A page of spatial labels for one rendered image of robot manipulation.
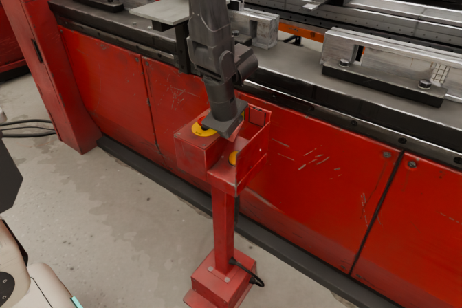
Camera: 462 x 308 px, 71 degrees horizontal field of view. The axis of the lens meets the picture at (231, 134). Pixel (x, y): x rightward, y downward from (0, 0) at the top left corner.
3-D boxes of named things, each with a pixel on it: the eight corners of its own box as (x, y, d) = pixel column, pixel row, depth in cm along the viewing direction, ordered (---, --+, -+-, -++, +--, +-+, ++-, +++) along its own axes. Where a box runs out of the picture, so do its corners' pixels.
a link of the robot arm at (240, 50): (186, 45, 61) (219, 58, 56) (225, 16, 66) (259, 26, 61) (200, 92, 70) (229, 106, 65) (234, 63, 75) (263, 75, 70)
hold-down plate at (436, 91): (320, 73, 90) (322, 64, 88) (328, 67, 93) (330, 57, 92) (439, 108, 76) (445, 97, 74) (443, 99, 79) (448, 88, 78)
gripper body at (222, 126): (249, 108, 74) (246, 83, 69) (225, 138, 69) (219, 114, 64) (227, 100, 77) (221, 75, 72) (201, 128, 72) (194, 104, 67)
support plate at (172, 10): (129, 13, 96) (128, 9, 95) (188, -6, 113) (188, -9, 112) (172, 25, 88) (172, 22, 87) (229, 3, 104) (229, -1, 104)
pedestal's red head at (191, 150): (177, 168, 91) (170, 115, 80) (211, 139, 101) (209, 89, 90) (236, 199, 82) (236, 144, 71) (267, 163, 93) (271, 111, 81)
